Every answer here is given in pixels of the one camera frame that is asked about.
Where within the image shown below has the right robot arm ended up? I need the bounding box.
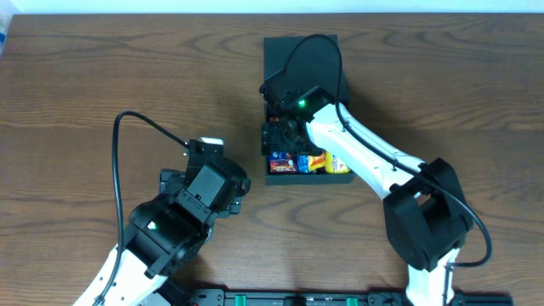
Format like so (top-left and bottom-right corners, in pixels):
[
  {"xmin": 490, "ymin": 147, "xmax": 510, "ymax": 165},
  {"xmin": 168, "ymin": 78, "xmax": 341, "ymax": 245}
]
[{"xmin": 259, "ymin": 71, "xmax": 473, "ymax": 305}]

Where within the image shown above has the dark green box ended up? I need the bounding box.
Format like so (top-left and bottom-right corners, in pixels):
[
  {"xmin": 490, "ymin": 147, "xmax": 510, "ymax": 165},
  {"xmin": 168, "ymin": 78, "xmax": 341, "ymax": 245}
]
[{"xmin": 263, "ymin": 37, "xmax": 355, "ymax": 185}]

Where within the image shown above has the yellow snack packet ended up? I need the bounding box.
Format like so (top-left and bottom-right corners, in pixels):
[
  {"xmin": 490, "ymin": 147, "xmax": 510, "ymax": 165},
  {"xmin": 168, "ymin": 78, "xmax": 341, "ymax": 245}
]
[{"xmin": 308, "ymin": 151, "xmax": 326, "ymax": 172}]

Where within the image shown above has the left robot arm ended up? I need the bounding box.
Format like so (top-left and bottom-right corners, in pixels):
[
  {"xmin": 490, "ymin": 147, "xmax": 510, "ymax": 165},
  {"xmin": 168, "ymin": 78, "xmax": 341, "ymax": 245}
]
[{"xmin": 76, "ymin": 138, "xmax": 251, "ymax": 305}]

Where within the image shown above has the blue Oreo cookie pack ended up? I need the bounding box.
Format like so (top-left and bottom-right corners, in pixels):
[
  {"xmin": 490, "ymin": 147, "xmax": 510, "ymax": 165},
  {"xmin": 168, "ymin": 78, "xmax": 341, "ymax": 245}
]
[{"xmin": 297, "ymin": 155, "xmax": 309, "ymax": 173}]

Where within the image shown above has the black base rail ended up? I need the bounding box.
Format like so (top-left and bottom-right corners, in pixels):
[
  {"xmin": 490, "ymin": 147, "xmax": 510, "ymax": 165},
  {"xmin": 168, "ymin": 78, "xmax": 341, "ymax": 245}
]
[{"xmin": 186, "ymin": 288, "xmax": 515, "ymax": 306}]

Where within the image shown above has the yellow Mentos gum bottle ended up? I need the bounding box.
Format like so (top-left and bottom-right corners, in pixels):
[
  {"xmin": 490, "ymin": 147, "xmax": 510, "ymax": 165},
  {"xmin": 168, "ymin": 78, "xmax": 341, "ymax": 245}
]
[{"xmin": 325, "ymin": 151, "xmax": 351, "ymax": 174}]

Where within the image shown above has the blue Eclipse mint tin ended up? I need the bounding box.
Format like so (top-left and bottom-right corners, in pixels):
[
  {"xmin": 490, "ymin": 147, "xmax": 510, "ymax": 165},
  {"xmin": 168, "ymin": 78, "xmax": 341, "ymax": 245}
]
[{"xmin": 268, "ymin": 151, "xmax": 292, "ymax": 162}]

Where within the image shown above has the red Hello Panda box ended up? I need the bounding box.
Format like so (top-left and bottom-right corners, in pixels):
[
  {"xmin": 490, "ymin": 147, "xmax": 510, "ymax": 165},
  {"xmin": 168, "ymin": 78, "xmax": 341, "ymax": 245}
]
[{"xmin": 267, "ymin": 135, "xmax": 297, "ymax": 173}]

